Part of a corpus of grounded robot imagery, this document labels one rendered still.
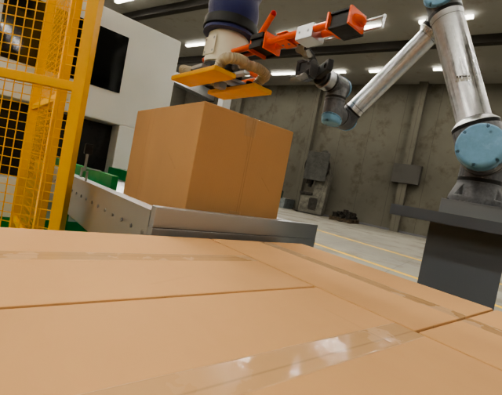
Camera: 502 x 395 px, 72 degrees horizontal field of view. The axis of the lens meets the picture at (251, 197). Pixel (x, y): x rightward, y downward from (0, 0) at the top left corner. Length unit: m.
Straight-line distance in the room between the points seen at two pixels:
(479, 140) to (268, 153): 0.70
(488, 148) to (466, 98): 0.20
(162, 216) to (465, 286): 1.09
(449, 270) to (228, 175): 0.89
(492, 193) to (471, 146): 0.25
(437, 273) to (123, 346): 1.28
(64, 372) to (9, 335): 0.08
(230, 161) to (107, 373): 0.92
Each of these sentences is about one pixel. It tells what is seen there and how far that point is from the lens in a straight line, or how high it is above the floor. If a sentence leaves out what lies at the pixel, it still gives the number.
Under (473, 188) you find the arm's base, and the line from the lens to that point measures 1.53.
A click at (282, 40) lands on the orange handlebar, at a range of 1.26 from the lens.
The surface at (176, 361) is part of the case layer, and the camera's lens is 0.36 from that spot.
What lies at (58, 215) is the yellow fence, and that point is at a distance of 1.70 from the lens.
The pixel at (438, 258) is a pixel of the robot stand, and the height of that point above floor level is 0.58.
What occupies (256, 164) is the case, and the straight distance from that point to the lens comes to 1.24.
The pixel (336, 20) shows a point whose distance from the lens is 1.13.
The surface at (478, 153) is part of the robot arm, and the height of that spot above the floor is 0.96.
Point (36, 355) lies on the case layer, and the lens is 0.36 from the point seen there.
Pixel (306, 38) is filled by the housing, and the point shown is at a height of 1.20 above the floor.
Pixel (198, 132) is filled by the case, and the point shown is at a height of 0.85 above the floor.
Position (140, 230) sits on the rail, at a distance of 1.06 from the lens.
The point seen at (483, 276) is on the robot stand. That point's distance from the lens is 1.49.
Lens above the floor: 0.72
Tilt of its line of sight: 2 degrees down
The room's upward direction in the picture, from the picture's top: 11 degrees clockwise
